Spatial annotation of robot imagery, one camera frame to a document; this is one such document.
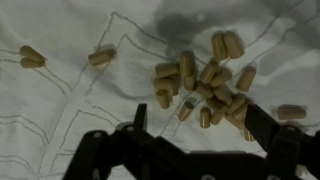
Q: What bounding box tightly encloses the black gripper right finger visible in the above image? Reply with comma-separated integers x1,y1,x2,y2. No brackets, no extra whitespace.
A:
244,103,320,180

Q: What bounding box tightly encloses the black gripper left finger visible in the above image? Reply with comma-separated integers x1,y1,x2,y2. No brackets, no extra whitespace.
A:
63,103,191,180

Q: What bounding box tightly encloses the bed with white duvet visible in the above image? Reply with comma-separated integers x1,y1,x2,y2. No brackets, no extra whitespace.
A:
0,0,320,180

